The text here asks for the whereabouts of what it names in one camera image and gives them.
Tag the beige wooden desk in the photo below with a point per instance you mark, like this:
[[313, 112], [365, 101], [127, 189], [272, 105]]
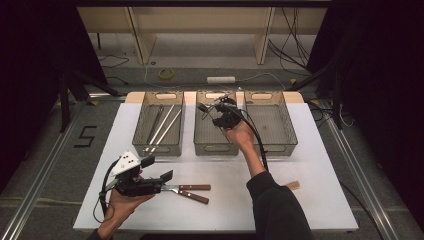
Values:
[[200, 20]]

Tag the yellow tape roll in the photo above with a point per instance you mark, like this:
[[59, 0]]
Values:
[[160, 74]]

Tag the translucent grey plastic bin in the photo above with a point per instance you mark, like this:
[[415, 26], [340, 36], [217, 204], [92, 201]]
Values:
[[206, 133], [173, 136], [278, 123]]

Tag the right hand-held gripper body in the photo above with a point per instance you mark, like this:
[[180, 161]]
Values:
[[230, 111]]

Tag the aluminium floor rail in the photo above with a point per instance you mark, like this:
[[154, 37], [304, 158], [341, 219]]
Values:
[[40, 176], [360, 176]]

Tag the person's left hand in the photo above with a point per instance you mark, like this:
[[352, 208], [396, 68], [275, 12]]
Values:
[[121, 205]]

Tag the dark curtain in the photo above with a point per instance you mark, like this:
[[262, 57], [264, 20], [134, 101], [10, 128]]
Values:
[[383, 83], [30, 66]]

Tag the person's right hand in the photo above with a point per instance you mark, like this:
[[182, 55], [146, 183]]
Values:
[[243, 136]]

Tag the black metal stand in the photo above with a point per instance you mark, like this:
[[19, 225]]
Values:
[[337, 106], [64, 100]]

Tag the white power strip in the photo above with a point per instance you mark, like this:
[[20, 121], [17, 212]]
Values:
[[220, 80]]

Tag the silver metal chopstick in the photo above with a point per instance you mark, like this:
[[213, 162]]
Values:
[[156, 124], [167, 130], [159, 128]]

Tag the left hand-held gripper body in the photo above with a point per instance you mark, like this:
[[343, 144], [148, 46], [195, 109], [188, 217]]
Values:
[[125, 165]]

